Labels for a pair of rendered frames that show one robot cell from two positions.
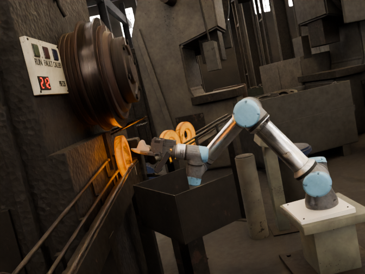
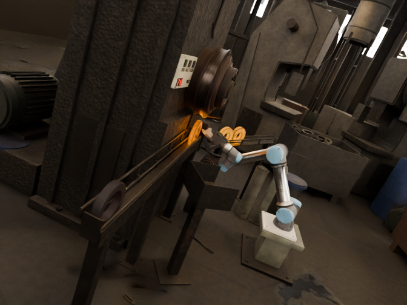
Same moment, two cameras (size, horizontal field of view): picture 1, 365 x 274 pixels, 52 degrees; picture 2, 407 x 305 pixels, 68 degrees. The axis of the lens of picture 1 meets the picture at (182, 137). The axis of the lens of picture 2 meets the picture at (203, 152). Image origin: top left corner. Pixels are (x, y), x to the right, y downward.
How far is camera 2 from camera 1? 0.53 m
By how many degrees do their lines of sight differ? 12
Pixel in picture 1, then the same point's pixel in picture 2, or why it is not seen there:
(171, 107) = (246, 98)
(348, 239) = (281, 252)
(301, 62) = (352, 122)
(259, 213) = (248, 204)
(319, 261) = (259, 251)
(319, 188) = (284, 218)
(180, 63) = (271, 74)
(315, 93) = (340, 153)
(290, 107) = (318, 151)
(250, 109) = (277, 154)
